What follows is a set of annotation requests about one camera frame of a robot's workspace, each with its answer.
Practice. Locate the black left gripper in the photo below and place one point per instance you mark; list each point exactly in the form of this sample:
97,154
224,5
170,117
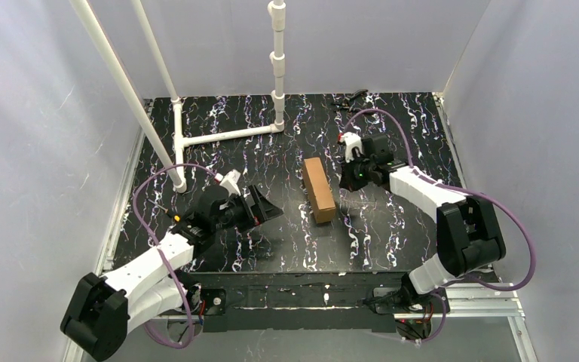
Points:
253,207

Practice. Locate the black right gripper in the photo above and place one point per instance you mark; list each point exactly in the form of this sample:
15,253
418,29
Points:
348,176

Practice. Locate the brown cardboard paper box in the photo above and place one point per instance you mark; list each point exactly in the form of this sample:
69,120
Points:
319,191

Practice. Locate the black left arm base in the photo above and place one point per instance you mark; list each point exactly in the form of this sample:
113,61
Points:
206,301

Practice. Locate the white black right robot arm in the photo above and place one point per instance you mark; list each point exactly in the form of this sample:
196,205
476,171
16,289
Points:
468,234

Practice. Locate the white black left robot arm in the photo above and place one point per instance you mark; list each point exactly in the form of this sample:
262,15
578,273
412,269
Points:
104,309

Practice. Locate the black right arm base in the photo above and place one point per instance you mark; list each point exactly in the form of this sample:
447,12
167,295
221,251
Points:
432,305

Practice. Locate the black pliers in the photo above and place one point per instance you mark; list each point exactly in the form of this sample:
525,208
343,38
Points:
346,103

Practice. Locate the yellow black screwdriver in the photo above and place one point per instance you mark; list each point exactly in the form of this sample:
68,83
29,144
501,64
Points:
168,211

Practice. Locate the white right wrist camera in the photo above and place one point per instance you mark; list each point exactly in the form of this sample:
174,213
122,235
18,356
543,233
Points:
353,147

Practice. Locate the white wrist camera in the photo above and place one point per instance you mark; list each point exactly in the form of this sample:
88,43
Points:
229,181
353,147

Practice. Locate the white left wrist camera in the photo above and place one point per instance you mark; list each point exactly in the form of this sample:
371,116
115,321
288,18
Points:
229,181

